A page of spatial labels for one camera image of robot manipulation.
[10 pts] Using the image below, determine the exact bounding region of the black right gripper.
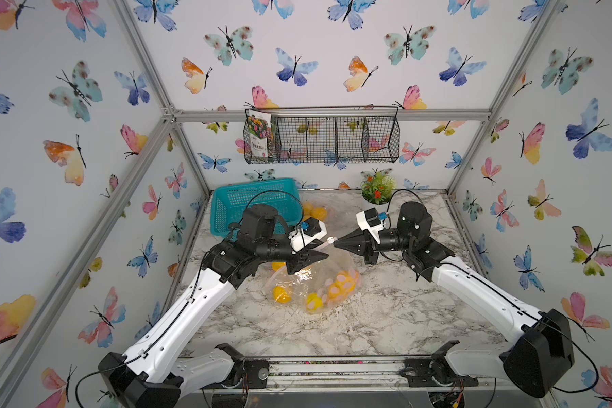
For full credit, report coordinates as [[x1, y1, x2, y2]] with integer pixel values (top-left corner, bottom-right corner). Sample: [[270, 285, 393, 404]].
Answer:
[[336, 225, 418, 269]]

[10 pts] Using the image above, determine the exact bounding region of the seed packet in basket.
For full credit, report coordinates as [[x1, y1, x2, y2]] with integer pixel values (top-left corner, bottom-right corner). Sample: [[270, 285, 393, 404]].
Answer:
[[246, 110, 273, 159]]

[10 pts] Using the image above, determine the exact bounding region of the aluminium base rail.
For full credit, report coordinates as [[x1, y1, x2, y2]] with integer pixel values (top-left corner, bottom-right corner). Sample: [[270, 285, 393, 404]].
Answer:
[[126, 355, 552, 394]]

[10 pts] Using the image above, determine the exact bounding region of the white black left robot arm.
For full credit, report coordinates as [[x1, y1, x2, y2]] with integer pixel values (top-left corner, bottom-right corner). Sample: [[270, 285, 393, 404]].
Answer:
[[98, 204, 327, 407]]

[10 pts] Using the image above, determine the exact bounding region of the teal plastic basket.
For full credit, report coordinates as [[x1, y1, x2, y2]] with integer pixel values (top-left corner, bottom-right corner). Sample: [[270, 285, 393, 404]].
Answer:
[[210, 178, 303, 237]]

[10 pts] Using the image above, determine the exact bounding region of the white pot artificial plant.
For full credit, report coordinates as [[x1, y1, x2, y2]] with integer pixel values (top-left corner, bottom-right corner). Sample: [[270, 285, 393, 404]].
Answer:
[[361, 168, 397, 205]]

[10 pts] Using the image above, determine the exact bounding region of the clear bag of lemons front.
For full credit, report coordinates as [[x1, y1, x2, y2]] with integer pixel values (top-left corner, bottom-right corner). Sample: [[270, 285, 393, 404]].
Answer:
[[262, 261, 302, 304]]

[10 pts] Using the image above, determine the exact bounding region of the yellow-green pear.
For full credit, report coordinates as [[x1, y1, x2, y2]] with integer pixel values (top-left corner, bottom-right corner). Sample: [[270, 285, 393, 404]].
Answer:
[[306, 292, 325, 314]]

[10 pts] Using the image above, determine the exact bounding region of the black wire wall basket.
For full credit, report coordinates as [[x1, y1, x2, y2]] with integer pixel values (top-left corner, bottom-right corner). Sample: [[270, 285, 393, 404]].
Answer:
[[242, 105, 401, 168]]

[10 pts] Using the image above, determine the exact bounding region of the clear zip-top bag with pears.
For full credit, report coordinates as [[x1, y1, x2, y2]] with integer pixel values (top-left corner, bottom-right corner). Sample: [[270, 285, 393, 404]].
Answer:
[[290, 243, 362, 315]]

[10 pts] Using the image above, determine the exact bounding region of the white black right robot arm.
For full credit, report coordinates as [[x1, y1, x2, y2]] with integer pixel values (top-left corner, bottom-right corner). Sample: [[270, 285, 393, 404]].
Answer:
[[333, 202, 575, 399]]

